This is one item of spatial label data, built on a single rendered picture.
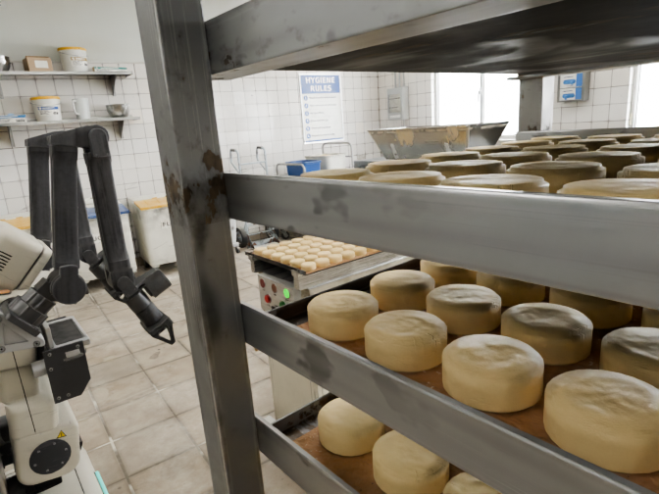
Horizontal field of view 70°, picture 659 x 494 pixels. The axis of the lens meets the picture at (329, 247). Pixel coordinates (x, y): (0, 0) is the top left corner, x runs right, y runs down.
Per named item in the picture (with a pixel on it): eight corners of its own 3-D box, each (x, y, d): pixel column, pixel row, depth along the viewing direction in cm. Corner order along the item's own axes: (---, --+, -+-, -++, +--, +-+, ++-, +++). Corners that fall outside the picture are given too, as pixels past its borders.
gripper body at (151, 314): (160, 312, 142) (146, 294, 138) (173, 321, 134) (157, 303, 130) (142, 326, 139) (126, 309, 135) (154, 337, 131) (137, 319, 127)
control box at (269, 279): (268, 306, 180) (264, 271, 177) (304, 323, 162) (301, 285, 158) (260, 309, 178) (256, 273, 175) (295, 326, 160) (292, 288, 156)
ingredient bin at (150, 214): (153, 280, 459) (139, 203, 440) (139, 267, 512) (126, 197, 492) (206, 268, 487) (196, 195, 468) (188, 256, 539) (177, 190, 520)
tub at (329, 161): (325, 169, 611) (323, 153, 606) (349, 169, 580) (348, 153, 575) (303, 172, 587) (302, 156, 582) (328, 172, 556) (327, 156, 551)
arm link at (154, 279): (106, 275, 130) (115, 282, 123) (141, 250, 135) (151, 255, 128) (132, 307, 136) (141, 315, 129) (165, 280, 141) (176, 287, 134)
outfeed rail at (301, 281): (576, 197, 273) (577, 186, 272) (582, 198, 271) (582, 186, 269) (292, 289, 155) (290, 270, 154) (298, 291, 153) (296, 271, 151)
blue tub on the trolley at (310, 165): (304, 172, 582) (303, 159, 578) (324, 173, 551) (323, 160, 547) (283, 175, 564) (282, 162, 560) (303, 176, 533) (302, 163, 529)
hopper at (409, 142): (409, 154, 239) (408, 126, 235) (509, 155, 196) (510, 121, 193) (368, 160, 222) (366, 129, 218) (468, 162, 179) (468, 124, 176)
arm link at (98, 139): (75, 130, 121) (83, 128, 112) (99, 128, 124) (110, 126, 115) (106, 288, 131) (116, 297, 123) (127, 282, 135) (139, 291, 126)
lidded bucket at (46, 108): (63, 121, 447) (58, 98, 442) (67, 120, 428) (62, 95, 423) (32, 123, 434) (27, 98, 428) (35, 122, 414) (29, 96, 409)
